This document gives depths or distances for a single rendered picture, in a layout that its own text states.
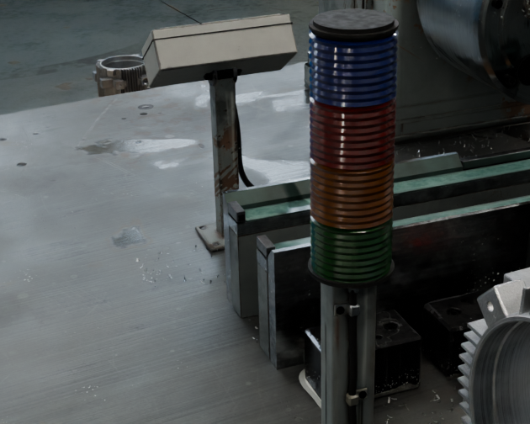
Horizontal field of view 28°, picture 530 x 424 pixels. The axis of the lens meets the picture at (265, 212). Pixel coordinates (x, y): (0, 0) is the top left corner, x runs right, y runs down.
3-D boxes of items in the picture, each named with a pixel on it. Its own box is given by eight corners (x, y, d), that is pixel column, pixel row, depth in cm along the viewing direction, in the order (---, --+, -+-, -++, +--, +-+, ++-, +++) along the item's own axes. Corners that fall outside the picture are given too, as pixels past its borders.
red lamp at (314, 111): (372, 135, 78) (373, 76, 76) (410, 163, 73) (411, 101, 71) (296, 147, 76) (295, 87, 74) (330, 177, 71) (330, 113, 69)
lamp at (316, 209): (371, 190, 80) (372, 135, 78) (407, 222, 75) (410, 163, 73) (297, 204, 78) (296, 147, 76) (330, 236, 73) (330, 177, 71)
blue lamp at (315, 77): (373, 76, 76) (374, 15, 74) (411, 101, 71) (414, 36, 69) (295, 87, 74) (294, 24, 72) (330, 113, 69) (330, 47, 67)
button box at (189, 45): (281, 71, 132) (272, 29, 132) (299, 52, 125) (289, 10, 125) (148, 88, 126) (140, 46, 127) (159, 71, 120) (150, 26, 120)
